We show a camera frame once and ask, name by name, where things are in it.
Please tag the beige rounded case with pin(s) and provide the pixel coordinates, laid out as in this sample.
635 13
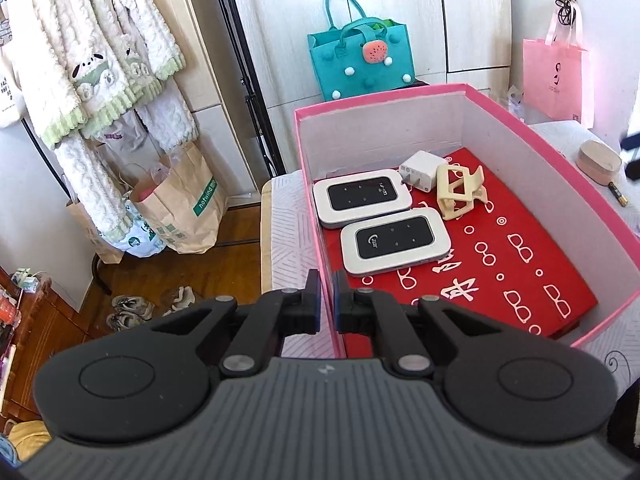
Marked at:
597 160

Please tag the pink cardboard box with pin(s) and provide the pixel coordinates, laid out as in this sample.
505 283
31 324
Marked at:
380 125

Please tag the pink paper shopping bag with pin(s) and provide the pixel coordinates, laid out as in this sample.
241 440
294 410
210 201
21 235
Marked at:
555 85

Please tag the plain brown paper bag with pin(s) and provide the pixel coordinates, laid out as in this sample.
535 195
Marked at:
82 230

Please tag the white green plastic bag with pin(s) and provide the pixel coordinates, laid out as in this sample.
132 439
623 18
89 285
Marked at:
140 240

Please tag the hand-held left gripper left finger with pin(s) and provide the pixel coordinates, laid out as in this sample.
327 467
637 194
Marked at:
315 300

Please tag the clear plastic bag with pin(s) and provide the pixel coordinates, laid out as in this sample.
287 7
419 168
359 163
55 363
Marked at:
515 100

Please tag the light wood wardrobe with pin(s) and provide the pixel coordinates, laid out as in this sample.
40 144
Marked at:
210 60

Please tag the brown paper bag green label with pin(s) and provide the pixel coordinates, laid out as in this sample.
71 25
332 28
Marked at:
195 210

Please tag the white tote bag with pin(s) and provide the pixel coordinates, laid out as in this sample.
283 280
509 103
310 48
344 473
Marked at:
7 90

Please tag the yellow cloth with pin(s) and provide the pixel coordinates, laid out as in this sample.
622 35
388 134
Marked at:
27 440

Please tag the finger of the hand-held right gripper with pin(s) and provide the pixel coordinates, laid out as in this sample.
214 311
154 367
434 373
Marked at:
633 165

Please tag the black clothes rack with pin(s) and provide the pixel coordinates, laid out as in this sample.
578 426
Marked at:
245 75

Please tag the red flat printed box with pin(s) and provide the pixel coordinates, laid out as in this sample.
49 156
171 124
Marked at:
525 280

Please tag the cream hair claw clip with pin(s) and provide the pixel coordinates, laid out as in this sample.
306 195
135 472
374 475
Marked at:
446 180

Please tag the white charger plug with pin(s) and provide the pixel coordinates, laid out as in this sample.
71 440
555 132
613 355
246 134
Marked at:
422 167

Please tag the teal felt handbag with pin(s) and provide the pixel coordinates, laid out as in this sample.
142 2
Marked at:
360 75

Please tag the grey sneaker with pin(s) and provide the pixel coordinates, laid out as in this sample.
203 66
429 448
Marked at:
132 304
185 299
125 321

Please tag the white plastic bag red print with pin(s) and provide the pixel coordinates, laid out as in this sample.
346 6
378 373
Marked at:
120 135

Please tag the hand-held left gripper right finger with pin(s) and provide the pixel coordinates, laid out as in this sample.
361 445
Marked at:
341 300

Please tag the wooden shelf unit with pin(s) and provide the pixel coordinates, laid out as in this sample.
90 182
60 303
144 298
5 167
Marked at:
25 320

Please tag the gold black cylinder battery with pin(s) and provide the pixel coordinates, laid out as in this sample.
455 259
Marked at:
618 194

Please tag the white portable router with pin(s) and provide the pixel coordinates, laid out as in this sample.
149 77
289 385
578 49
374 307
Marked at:
362 195
395 240

